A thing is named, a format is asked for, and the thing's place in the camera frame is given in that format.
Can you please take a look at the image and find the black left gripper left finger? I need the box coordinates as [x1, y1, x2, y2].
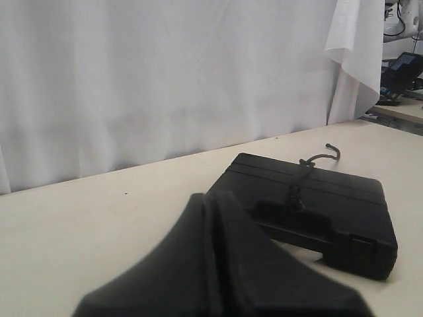
[74, 194, 224, 316]

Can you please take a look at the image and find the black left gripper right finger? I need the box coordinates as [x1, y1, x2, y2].
[210, 192, 373, 316]

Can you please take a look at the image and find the black cord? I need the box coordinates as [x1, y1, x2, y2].
[286, 142, 342, 212]

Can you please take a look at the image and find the black plastic carry case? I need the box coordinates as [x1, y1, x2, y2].
[211, 153, 398, 281]

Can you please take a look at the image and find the white backdrop curtain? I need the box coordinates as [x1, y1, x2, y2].
[1, 1, 384, 194]

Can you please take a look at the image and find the background wooden table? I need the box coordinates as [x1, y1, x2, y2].
[363, 98, 422, 128]

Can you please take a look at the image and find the black background monitor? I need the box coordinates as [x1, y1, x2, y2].
[377, 52, 422, 106]

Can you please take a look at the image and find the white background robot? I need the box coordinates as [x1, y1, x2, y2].
[383, 0, 422, 43]

